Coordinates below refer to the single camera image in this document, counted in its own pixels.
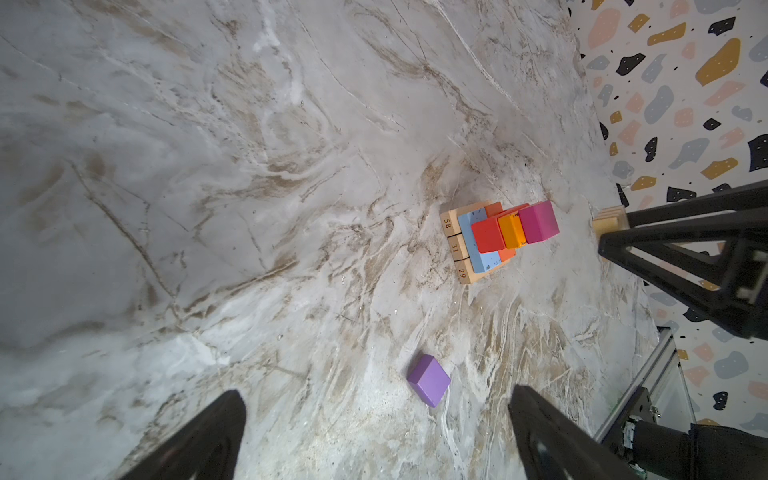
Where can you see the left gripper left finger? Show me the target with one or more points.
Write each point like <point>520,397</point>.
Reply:
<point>206,447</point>

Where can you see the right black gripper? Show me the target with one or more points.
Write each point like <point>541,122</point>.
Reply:
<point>719,272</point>

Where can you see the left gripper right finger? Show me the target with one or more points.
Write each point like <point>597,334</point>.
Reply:
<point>551,446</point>

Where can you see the ridged natural wood cube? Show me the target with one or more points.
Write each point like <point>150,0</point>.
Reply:
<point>610,220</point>

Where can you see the purple cube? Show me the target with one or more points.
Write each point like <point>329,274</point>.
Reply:
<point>429,380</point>

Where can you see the magenta cube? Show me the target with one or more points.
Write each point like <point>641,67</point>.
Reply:
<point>539,222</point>

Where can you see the natural wood block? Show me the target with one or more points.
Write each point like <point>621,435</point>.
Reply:
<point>449,219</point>
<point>466,274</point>
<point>458,247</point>

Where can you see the yellow-orange block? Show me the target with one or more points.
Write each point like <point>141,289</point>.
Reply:
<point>512,231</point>

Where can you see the red block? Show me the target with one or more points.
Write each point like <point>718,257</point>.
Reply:
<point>487,234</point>

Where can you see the orange-red block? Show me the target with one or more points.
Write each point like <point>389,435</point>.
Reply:
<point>491,210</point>

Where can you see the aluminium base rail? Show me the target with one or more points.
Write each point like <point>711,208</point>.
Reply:
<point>657,394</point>

